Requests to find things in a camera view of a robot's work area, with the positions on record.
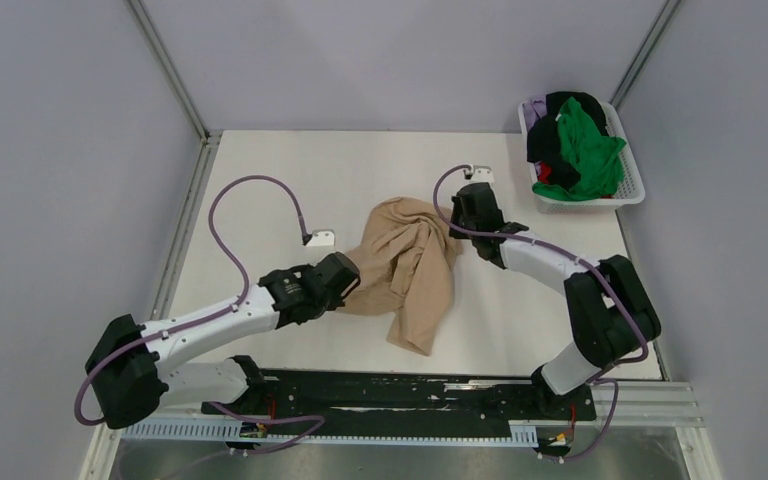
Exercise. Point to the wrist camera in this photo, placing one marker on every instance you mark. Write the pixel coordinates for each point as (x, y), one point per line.
(479, 174)
(322, 238)

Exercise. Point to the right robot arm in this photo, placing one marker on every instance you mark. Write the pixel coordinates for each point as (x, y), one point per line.
(610, 312)

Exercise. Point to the white slotted cable duct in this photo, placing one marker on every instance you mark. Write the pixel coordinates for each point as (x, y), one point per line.
(223, 429)

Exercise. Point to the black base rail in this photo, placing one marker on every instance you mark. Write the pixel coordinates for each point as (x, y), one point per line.
(379, 403)

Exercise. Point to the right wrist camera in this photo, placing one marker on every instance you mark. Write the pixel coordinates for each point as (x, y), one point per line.
(479, 174)

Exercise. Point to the white plastic basket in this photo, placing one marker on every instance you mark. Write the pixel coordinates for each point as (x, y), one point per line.
(631, 190)

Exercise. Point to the red garment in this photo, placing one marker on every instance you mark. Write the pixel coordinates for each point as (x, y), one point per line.
(544, 172)

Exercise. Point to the beige t shirt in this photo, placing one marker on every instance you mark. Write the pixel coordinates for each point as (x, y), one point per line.
(406, 261)

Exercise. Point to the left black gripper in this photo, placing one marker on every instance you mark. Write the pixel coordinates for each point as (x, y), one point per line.
(336, 301)

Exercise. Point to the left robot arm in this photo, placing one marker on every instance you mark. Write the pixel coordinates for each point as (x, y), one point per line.
(136, 369)

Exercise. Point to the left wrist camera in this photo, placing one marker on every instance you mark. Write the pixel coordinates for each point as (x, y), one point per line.
(322, 238)

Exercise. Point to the aluminium frame post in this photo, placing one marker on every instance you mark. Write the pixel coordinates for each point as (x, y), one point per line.
(166, 65)
(662, 21)

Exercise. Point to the green t shirt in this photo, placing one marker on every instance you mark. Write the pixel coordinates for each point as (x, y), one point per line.
(594, 156)

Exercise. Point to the black t shirt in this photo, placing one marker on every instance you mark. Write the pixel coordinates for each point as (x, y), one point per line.
(543, 142)

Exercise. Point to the lavender t shirt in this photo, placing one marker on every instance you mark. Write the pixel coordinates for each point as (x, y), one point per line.
(535, 109)

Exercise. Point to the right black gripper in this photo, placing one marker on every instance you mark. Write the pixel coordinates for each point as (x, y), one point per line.
(457, 207)

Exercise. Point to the aluminium frame post right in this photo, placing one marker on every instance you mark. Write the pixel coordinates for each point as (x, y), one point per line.
(662, 21)

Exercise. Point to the aluminium frame post left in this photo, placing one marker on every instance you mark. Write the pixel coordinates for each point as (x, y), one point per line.
(166, 65)

